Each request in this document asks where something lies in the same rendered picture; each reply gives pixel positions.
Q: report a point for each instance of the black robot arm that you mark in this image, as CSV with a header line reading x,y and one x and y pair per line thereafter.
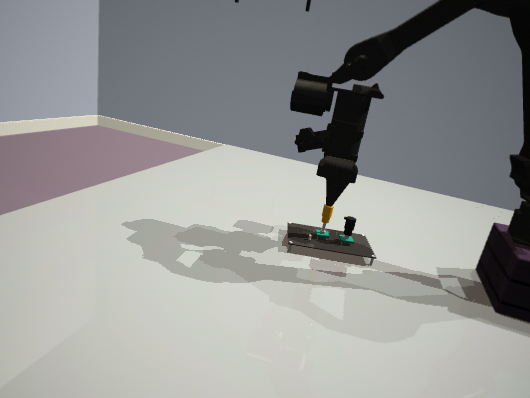
x,y
313,94

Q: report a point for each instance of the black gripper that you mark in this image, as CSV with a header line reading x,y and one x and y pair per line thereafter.
x,y
338,166

